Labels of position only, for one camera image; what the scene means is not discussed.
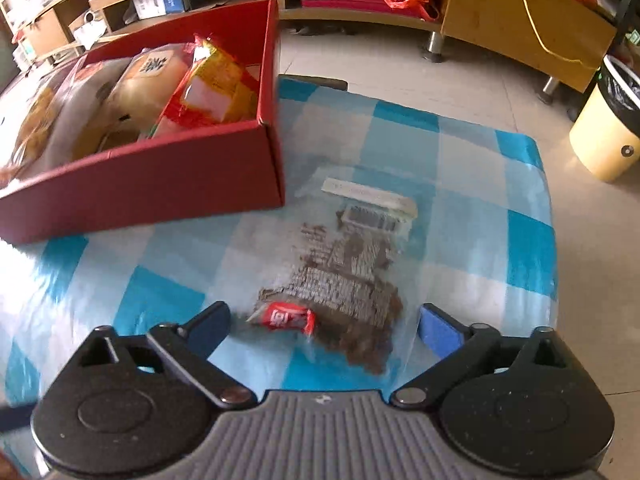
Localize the small red sachet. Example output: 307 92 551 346
247 302 316 336

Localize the pale yellow bun packet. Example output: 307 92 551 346
107 45 193 131

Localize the pink flat box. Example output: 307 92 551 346
300 0 441 20

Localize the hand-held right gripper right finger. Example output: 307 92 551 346
391 303 598 407

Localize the red yellow snack packet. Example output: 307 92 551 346
150 34 261 138

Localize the crumpled paper sheet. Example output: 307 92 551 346
70 7 116 46

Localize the yellow trash bin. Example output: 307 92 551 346
569 55 640 183

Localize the clear packet brown snack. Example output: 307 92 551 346
247 177 418 376

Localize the blue white carton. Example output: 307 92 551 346
132 0 193 16

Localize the clear cake packet white label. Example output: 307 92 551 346
50 57 133 161

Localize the wooden TV stand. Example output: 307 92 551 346
0 0 621 93

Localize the red cardboard box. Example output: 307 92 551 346
0 0 286 246

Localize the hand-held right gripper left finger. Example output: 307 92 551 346
47 301 258 409

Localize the blue white checked tablecloth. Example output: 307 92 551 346
0 75 558 461

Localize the yellow cable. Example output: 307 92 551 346
492 0 603 68

